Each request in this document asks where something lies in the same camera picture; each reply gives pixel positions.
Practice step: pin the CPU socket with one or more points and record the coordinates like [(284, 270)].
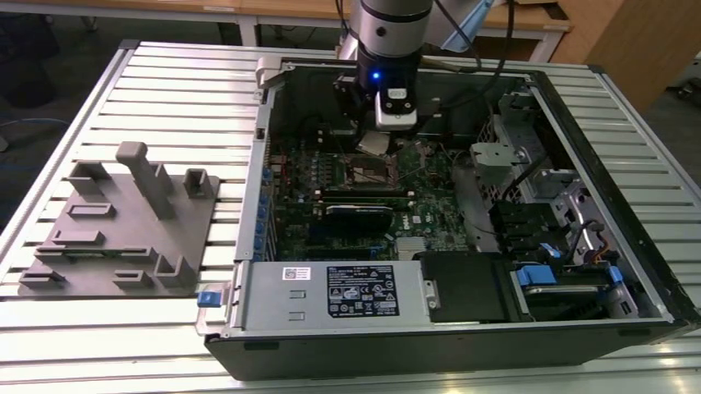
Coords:
[(368, 174)]

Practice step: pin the grey parts rack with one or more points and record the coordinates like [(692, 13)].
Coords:
[(137, 230)]

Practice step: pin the blue case latch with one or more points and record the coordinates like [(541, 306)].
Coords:
[(208, 299)]

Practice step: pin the RAM stick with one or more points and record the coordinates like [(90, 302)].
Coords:
[(368, 193)]

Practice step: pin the silver power supply unit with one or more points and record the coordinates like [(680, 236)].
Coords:
[(274, 299)]

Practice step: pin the thin metal locking lever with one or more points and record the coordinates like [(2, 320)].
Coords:
[(341, 145), (412, 172)]

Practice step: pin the blue plastic tab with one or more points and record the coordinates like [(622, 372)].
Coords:
[(615, 275)]

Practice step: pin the black open PC case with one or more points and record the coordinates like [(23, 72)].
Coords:
[(384, 353)]

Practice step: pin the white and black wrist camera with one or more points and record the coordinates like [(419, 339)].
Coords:
[(395, 121)]

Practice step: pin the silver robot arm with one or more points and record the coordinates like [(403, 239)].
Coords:
[(389, 28)]

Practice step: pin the wooden desk white frame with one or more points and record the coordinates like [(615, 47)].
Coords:
[(165, 3), (537, 22)]

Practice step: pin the silver square CPU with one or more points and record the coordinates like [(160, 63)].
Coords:
[(375, 143)]

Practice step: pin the grey case hinge block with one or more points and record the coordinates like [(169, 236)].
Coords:
[(269, 71)]

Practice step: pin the wooden cabinet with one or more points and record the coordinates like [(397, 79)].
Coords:
[(630, 41)]

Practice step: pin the green motherboard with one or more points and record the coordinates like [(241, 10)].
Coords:
[(433, 197)]

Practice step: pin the silver chipset heatsink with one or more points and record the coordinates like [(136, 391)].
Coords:
[(411, 248)]

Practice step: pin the black graphics card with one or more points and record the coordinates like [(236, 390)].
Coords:
[(356, 221)]

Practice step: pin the hard disk in blue carrier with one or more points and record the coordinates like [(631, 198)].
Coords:
[(535, 275)]

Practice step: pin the black plastic bracket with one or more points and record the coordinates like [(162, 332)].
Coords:
[(520, 223)]

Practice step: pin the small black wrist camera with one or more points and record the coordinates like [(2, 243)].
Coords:
[(343, 82)]

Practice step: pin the metal drive cage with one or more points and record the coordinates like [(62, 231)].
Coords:
[(496, 158)]

